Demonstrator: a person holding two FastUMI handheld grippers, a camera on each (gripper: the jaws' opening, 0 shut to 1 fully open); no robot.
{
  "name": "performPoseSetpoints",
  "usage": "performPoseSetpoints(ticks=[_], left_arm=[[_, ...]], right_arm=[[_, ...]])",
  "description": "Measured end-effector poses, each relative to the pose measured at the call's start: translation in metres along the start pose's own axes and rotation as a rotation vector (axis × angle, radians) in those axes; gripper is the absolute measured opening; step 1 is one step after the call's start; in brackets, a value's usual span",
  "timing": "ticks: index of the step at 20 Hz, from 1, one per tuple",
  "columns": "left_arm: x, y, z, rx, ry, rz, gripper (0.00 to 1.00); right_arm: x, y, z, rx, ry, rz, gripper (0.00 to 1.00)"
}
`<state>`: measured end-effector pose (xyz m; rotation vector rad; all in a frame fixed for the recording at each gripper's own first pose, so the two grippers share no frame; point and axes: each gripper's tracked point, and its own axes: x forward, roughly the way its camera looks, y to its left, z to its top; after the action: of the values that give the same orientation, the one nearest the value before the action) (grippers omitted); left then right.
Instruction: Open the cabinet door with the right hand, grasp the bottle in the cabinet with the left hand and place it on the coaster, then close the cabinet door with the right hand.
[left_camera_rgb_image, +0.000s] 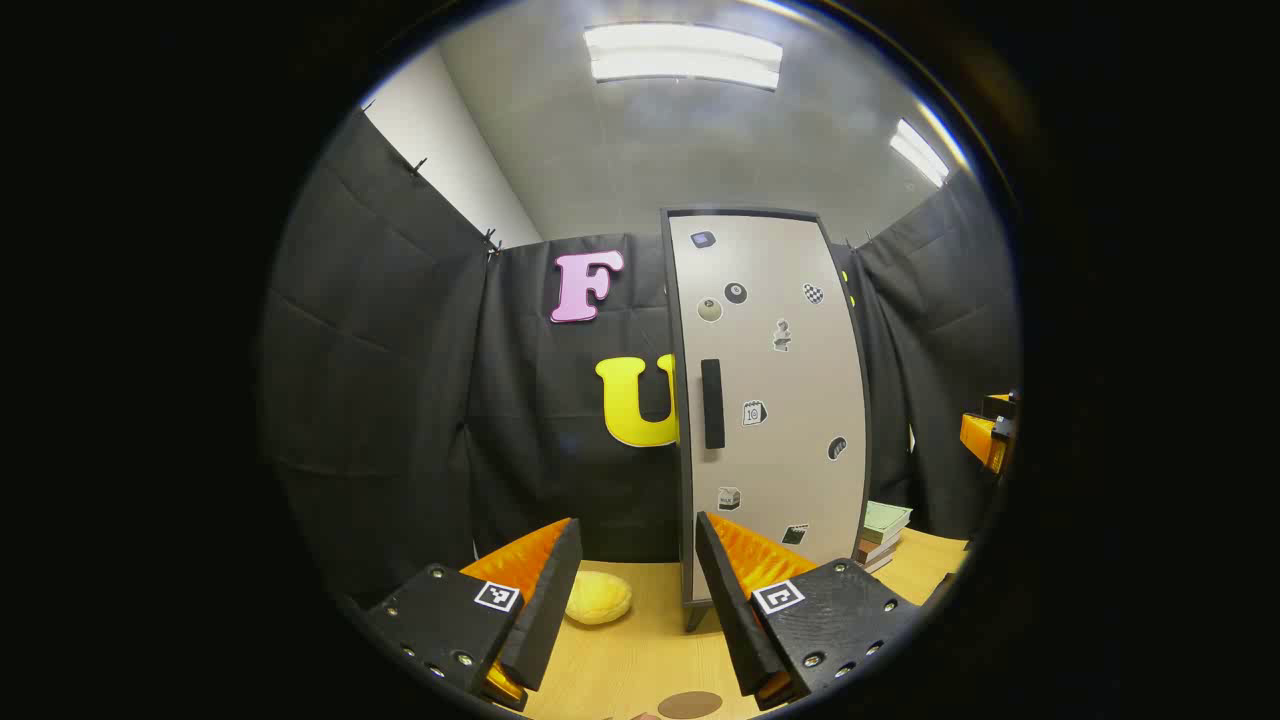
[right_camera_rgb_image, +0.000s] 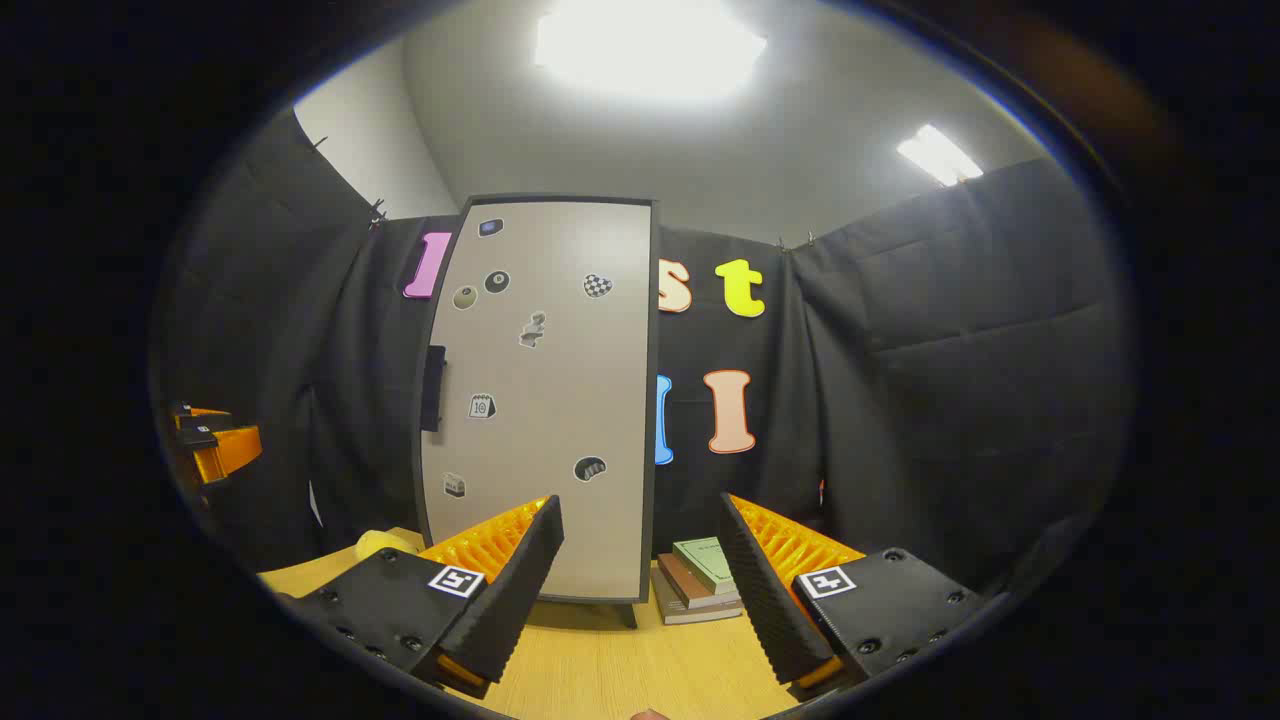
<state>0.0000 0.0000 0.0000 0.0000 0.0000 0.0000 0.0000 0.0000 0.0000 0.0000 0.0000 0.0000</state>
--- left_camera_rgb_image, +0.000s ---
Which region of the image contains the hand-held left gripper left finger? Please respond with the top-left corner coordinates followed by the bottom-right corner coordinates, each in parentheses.
top-left (365, 517), bottom-right (584, 713)

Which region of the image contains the yellow round bun toy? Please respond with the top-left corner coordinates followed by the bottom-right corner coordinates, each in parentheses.
top-left (563, 570), bottom-right (633, 627)

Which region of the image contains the green book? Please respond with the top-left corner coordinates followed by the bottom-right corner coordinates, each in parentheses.
top-left (862, 500), bottom-right (914, 546)

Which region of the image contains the black backdrop cloth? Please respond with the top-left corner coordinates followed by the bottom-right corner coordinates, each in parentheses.
top-left (262, 105), bottom-right (1021, 611)

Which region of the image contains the black cabinet door handle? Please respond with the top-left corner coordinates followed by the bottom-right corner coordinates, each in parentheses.
top-left (700, 358), bottom-right (726, 451)

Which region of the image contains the dark grey cabinet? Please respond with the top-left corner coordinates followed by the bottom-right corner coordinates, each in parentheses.
top-left (658, 206), bottom-right (876, 633)

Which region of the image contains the grey cabinet door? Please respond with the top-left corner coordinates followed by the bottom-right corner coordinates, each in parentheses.
top-left (662, 210), bottom-right (871, 604)

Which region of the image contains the brown round coaster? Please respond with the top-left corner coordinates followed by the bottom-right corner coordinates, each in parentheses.
top-left (657, 690), bottom-right (724, 720)

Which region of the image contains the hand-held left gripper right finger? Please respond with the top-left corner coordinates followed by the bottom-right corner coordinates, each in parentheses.
top-left (695, 512), bottom-right (926, 711)

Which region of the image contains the long ceiling light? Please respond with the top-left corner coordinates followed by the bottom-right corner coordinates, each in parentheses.
top-left (583, 22), bottom-right (784, 91)

